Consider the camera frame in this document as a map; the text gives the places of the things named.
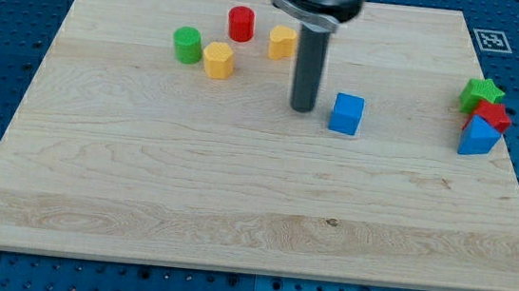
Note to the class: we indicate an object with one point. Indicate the light wooden board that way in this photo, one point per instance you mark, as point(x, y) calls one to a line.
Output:
point(118, 152)

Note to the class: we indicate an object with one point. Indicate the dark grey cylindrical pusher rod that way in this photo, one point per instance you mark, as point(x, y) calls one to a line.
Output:
point(312, 50)

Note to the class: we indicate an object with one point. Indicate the red cylinder block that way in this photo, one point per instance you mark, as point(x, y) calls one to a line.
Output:
point(241, 22)

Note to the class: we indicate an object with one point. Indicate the green cylinder block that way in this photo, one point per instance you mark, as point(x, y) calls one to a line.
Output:
point(188, 45)

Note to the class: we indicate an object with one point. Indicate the blue triangle block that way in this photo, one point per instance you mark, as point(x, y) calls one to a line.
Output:
point(478, 137)

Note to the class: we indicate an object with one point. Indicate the green star block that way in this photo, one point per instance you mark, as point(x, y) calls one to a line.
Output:
point(476, 90)

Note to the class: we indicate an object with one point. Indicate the yellow heart block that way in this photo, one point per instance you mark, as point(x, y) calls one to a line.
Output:
point(282, 42)

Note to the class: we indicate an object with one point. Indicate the yellow hexagon block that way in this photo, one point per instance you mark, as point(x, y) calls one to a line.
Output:
point(218, 60)

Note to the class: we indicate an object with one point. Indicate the red star block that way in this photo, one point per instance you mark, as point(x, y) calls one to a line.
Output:
point(495, 114)

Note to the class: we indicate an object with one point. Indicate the blue cube block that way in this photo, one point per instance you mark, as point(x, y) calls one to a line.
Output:
point(346, 114)

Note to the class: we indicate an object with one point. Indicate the white fiducial marker tag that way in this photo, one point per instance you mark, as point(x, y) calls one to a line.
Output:
point(491, 40)

